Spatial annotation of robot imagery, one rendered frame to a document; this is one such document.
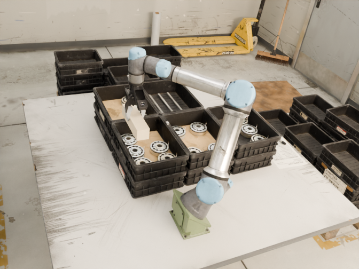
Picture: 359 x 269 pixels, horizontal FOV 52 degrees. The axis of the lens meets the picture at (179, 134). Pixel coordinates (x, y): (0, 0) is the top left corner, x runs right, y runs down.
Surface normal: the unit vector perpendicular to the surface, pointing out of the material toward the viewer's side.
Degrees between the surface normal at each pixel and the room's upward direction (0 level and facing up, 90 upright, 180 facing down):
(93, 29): 90
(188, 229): 90
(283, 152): 0
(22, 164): 0
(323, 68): 90
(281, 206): 0
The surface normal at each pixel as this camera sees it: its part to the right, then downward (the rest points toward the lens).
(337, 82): -0.91, 0.14
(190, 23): 0.40, 0.58
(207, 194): -0.28, 0.15
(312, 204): 0.11, -0.81
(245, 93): -0.20, -0.10
